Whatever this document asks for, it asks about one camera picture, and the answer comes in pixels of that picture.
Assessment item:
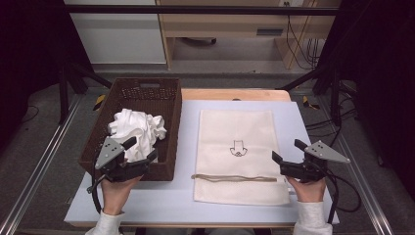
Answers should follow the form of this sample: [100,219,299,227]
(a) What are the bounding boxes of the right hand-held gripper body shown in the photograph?
[280,140,351,183]

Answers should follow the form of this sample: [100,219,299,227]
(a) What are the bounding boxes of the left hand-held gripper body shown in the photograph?
[94,136,153,183]

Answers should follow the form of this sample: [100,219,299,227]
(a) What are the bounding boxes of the white garment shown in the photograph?
[107,108,168,164]

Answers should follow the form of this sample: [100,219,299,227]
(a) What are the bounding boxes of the brown woven basket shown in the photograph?
[78,76,183,182]

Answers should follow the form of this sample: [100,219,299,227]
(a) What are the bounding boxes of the cream drawstring cloth bag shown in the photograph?
[191,109,292,207]

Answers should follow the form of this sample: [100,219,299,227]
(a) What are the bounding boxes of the person's right hand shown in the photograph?
[286,176,327,204]

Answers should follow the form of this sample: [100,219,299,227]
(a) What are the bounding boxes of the person's left hand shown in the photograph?
[100,175,144,216]

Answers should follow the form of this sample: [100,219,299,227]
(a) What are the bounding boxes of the yellow black tape strip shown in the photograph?
[301,95,321,111]
[92,94,107,112]

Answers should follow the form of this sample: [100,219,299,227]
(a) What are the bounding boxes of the pale board on table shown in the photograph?
[64,99,341,226]

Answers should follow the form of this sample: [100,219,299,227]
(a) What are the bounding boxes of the black metal stand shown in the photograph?
[58,62,114,125]
[277,65,358,126]

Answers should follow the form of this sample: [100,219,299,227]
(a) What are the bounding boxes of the white cabinet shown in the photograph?
[64,0,167,66]

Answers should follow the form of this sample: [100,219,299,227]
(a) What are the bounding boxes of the black curtain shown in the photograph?
[321,0,415,190]
[0,0,94,148]

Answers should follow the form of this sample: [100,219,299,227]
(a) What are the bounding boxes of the light wooden desk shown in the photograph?
[156,0,342,71]

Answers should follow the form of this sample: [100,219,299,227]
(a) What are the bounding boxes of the black horizontal bar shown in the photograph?
[65,4,341,17]

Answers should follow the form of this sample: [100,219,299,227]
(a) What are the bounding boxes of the black floor cables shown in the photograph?
[304,107,358,148]

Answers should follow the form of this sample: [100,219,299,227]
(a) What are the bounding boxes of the left hand-held gripper cable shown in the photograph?
[86,174,107,214]

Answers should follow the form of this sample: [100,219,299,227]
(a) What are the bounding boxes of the hand-held gripper cable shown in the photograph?
[321,169,362,224]
[86,174,107,214]

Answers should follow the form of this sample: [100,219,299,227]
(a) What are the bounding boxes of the right hand-held gripper cable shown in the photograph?
[321,169,362,224]

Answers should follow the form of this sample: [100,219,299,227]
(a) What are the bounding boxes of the aluminium floor rail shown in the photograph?
[0,94,84,235]
[317,96,394,235]

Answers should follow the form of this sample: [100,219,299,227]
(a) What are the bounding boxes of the thin black floor cable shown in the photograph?
[21,105,41,124]

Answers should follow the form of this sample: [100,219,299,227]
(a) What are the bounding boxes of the hanging black cables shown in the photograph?
[283,1,324,71]

